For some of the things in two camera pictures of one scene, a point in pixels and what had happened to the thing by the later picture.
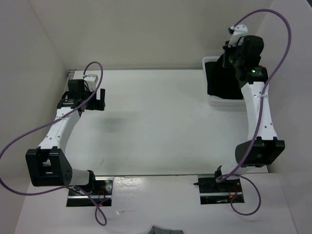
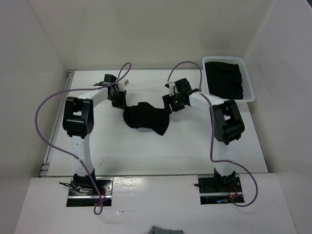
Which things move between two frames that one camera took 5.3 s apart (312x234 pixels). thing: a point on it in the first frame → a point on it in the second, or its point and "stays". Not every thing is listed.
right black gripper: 225,64 → 167,100
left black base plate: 102,195 stays
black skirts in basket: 222,81 stays
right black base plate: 212,192 stays
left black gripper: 98,104 → 122,103
